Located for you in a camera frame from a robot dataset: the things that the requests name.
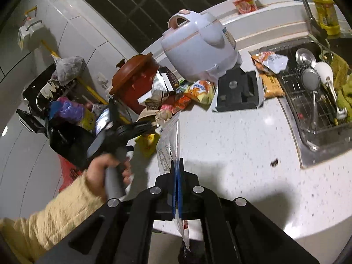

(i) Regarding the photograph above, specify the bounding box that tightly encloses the person's left hand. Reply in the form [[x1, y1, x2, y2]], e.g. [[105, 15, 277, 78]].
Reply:
[[86, 154, 132, 196]]

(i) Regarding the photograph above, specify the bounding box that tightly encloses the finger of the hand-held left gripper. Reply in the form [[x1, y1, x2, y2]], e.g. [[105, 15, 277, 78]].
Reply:
[[119, 122, 157, 139]]

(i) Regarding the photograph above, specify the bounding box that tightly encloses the yellow flat packet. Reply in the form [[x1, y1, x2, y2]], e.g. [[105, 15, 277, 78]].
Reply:
[[134, 133, 160, 158]]

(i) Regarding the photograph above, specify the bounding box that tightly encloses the yellow detergent bottle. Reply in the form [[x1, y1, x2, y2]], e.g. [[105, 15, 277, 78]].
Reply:
[[309, 0, 341, 36]]

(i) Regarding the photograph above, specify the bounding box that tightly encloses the steel ladle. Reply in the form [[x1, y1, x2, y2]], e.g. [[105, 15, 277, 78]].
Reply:
[[295, 48, 317, 68]]

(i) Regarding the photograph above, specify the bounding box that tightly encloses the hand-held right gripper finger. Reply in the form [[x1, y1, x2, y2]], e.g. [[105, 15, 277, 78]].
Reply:
[[178, 158, 320, 264], [36, 161, 175, 264]]

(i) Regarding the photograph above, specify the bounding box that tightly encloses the brown clay pot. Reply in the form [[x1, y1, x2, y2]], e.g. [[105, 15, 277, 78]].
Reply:
[[108, 52, 161, 114]]

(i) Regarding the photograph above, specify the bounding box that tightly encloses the white rice spoon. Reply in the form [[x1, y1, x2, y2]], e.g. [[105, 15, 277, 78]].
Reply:
[[313, 61, 348, 120]]

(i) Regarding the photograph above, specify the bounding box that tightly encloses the black plastic bag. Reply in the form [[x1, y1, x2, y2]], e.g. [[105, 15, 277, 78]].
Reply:
[[49, 125, 97, 169]]

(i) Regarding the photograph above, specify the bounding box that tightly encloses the clear plastic bag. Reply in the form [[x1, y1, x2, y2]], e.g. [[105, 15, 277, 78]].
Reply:
[[156, 118, 191, 252]]

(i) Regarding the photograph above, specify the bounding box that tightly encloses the person's left forearm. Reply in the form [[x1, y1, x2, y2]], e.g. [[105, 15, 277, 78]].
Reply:
[[0, 174, 109, 264]]

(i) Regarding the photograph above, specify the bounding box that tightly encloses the brown crumpled wrapper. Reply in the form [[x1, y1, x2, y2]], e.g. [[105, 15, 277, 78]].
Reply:
[[144, 89, 168, 110]]

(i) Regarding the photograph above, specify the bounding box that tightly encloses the grey skimmer ladle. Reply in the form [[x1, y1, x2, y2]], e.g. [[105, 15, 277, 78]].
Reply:
[[301, 68, 322, 132]]

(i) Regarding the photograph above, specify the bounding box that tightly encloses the yellow orange snack bag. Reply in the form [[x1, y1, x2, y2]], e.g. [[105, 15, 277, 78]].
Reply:
[[183, 80, 216, 105]]

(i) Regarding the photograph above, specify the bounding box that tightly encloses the yellow gas pipe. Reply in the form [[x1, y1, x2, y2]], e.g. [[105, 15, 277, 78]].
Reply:
[[25, 5, 131, 124]]

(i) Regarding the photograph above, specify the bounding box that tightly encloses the white gas meter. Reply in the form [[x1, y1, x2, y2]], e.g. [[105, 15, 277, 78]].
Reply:
[[17, 19, 44, 51]]

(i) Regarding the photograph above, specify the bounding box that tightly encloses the beige crumpled paper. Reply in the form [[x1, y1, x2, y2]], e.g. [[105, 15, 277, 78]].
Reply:
[[136, 107, 179, 128]]

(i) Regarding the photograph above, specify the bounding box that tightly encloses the white rice cooker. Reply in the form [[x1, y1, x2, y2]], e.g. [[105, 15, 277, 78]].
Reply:
[[160, 9, 242, 83]]

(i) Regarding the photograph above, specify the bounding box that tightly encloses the dark brown box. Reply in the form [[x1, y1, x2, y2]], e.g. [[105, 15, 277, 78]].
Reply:
[[157, 66, 180, 92]]

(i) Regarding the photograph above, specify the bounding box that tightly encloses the red printed packet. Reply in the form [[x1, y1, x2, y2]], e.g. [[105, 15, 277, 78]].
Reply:
[[233, 0, 258, 15]]

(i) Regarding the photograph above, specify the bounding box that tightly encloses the black metal storage rack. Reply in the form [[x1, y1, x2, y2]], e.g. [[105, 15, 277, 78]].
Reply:
[[16, 63, 110, 141]]

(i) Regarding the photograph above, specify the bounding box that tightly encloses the white glove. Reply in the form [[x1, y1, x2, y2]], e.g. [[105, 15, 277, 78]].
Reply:
[[39, 79, 59, 99]]

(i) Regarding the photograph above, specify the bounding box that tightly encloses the steel sink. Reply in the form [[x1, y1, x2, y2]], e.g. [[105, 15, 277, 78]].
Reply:
[[249, 36, 352, 169]]

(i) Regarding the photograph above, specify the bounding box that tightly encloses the yellow printed bag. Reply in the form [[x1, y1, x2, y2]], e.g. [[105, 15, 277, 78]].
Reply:
[[80, 109, 97, 131]]

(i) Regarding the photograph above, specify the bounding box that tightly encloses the grey plastic bag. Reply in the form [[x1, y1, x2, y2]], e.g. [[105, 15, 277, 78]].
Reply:
[[52, 56, 86, 86]]

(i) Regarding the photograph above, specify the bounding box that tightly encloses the red plastic bag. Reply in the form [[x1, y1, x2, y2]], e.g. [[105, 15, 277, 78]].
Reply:
[[57, 154, 84, 193]]

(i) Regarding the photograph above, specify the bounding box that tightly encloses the steel faucet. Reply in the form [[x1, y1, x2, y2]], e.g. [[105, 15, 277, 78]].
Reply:
[[291, 0, 329, 40]]

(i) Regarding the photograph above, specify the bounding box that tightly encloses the wire dish rack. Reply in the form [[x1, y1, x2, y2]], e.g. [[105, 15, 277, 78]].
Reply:
[[260, 44, 350, 152]]

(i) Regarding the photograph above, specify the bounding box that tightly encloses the red snack packet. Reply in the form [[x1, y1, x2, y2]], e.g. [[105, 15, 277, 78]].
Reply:
[[159, 95, 197, 116]]

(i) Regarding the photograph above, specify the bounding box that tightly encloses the crumpled orange wrapper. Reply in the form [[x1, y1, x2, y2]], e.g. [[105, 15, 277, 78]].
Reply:
[[251, 51, 289, 75]]

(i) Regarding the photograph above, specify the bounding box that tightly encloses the purple blue plastic bag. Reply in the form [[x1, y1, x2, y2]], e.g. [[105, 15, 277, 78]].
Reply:
[[50, 97, 85, 124]]

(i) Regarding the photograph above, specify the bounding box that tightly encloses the green cloth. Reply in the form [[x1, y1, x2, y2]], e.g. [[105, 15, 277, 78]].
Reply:
[[328, 52, 352, 121]]

